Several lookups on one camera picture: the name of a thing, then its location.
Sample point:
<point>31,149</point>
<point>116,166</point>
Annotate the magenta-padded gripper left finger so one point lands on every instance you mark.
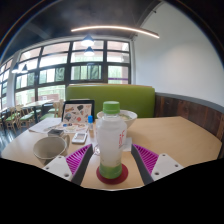
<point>58,166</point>

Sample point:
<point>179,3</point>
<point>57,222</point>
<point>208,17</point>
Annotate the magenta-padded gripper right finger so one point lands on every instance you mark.
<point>165,166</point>

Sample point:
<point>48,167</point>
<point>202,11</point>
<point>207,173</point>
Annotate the white green-capped drink bottle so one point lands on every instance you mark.
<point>110,140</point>

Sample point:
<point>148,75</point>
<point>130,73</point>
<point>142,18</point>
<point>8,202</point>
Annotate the patterned paper cup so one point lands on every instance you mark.
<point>50,146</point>

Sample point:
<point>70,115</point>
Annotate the white phone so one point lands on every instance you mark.
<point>79,137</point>

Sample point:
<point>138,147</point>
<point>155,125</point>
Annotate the flat round red coaster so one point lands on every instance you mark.
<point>125,173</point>

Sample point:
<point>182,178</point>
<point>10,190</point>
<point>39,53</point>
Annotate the colourful sticker sheet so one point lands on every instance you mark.
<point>75,127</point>

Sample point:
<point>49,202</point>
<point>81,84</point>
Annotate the white paper notebook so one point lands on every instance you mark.
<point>45,125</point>

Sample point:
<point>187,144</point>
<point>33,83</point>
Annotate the small blue-capped bottle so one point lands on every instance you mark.
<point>90,122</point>

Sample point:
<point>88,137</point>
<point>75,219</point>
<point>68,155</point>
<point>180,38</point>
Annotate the tablet with sticker cover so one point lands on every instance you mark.
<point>77,112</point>

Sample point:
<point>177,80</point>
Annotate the white bowl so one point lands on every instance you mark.
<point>130,116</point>

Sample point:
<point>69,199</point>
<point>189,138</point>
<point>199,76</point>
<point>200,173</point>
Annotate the wooden dining table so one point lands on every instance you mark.
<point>38,104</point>

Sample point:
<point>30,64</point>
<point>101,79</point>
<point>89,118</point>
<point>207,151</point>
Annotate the group of wooden green-seated chairs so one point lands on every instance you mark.
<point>13,116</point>

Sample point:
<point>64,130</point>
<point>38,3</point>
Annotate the green upholstered bench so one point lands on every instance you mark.
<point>133,98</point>

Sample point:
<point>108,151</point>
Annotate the group of pendant lamps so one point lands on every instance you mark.
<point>87,41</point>

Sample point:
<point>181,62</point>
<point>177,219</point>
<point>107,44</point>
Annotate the long curved ceiling light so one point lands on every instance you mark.
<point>115,28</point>

